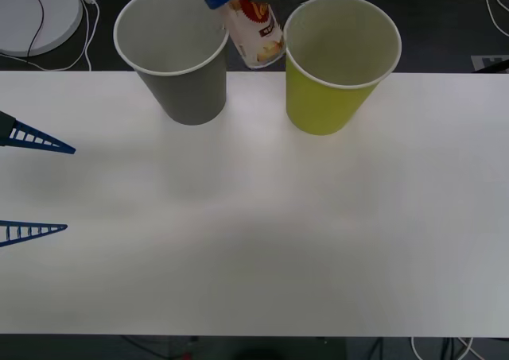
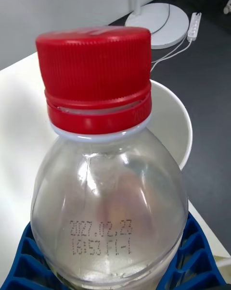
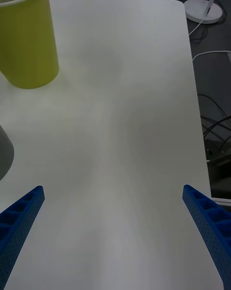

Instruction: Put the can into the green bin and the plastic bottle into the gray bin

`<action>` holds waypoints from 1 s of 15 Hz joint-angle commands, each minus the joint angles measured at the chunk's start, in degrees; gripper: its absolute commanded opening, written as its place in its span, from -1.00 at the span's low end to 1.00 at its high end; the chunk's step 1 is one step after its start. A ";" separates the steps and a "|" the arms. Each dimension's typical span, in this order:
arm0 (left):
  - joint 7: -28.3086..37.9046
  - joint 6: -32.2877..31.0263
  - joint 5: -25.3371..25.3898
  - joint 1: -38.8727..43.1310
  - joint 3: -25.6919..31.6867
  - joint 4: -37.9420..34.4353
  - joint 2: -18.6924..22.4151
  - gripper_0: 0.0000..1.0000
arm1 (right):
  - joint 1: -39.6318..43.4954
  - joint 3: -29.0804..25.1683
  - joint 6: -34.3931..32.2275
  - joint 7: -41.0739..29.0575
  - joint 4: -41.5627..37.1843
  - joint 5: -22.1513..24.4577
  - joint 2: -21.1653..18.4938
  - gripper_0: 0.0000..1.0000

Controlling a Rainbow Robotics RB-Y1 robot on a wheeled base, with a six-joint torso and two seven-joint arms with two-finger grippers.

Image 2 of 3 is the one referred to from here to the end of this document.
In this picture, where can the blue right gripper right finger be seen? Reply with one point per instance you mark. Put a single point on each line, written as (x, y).
(197, 263)

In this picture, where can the clear bottle with red cap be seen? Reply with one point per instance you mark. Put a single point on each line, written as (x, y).
(106, 186)

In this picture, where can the white power strip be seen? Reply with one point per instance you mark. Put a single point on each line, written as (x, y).
(194, 26)

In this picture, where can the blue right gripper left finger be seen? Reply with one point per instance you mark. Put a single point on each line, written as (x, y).
(26, 266)

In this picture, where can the grey plastic waste bin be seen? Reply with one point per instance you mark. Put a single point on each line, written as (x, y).
(173, 126)

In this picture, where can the white round lamp stand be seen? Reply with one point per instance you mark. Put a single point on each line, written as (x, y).
(168, 25)

